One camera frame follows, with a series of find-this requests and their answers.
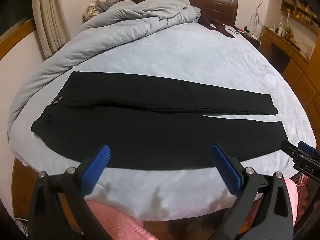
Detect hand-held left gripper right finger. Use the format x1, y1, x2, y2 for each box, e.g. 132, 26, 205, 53
211, 144, 295, 240

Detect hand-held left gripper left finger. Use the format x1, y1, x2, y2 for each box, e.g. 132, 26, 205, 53
27, 144, 118, 240

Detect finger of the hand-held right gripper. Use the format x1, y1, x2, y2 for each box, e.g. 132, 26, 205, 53
297, 141, 320, 157
280, 141, 302, 161

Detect black pants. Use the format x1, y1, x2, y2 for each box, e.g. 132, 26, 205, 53
30, 71, 290, 172

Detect pink floral cloth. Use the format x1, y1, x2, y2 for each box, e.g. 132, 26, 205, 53
296, 174, 315, 207

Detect wooden cabinet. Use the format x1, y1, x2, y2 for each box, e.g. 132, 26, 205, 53
282, 55, 320, 142

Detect person's pink clothing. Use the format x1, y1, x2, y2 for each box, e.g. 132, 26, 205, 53
84, 177, 300, 240

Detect wooden desk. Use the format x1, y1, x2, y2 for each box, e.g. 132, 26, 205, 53
259, 27, 311, 74

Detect bed with light blue sheet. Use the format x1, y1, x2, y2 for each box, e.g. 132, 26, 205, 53
10, 20, 317, 222

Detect wooden nightstand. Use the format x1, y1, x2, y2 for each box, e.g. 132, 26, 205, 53
235, 26, 262, 49

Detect grey duvet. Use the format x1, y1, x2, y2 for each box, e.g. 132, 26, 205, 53
6, 0, 202, 153

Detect dark maroon clothing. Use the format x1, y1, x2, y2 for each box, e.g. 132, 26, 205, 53
197, 14, 237, 39

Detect wooden framed window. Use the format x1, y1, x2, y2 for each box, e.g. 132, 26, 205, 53
0, 0, 36, 64

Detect beige curtain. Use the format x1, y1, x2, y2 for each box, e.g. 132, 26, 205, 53
31, 0, 72, 61

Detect grey garment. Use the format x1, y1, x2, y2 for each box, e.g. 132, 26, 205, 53
94, 0, 118, 12

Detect wooden headboard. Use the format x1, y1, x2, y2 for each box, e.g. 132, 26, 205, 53
119, 0, 238, 27

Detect wooden wall shelf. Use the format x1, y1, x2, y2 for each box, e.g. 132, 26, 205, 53
280, 0, 320, 30

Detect white wall cables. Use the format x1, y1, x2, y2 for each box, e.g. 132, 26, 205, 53
252, 0, 268, 35

